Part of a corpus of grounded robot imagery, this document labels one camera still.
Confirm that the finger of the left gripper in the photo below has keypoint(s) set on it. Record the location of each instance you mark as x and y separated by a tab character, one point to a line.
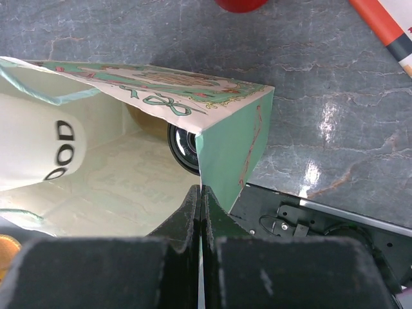
9	248

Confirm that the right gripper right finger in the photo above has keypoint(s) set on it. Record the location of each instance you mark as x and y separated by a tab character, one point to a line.
313	272

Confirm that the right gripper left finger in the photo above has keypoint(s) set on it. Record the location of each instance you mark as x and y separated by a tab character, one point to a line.
156	271

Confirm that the green paper gift bag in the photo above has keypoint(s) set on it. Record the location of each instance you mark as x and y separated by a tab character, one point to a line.
129	182

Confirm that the cardboard cup carrier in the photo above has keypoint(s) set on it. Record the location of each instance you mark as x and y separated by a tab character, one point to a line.
154	126

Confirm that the red cup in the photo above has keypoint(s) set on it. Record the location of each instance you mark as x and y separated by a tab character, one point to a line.
240	6

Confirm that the colourful magazine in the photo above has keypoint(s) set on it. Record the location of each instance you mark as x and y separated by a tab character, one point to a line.
391	23

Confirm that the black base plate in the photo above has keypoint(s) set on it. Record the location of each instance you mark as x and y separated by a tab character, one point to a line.
268	213

